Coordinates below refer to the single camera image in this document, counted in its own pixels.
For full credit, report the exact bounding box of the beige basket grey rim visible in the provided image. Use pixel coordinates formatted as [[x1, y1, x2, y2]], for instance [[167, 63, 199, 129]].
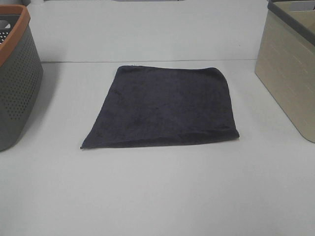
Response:
[[255, 0, 315, 142]]

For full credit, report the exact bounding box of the dark navy towel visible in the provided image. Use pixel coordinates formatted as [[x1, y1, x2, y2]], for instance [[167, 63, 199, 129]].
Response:
[[81, 65, 240, 149]]

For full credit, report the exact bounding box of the grey perforated basket orange rim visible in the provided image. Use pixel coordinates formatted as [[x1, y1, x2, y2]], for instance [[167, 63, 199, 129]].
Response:
[[0, 4, 43, 150]]

